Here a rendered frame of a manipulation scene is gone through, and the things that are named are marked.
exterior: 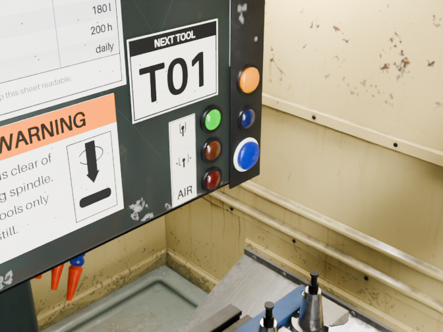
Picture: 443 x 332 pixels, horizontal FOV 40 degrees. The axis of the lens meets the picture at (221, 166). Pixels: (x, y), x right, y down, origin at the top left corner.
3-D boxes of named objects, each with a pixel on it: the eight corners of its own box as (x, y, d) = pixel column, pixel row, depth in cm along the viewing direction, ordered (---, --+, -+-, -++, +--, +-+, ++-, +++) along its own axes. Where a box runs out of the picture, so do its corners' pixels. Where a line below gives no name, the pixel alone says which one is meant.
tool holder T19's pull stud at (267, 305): (267, 317, 93) (268, 299, 92) (276, 322, 92) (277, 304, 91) (260, 322, 92) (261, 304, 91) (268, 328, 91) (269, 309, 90)
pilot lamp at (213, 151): (223, 158, 59) (223, 137, 58) (206, 165, 58) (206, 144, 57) (218, 156, 59) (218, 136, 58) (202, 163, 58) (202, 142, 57)
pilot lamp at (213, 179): (223, 187, 60) (223, 167, 59) (206, 194, 59) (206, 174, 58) (218, 184, 61) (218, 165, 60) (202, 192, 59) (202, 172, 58)
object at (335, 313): (354, 316, 106) (354, 313, 106) (336, 331, 103) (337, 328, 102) (322, 298, 110) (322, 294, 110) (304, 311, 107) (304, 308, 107)
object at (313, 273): (311, 285, 100) (312, 268, 99) (320, 289, 99) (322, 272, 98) (306, 290, 99) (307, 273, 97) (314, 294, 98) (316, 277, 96)
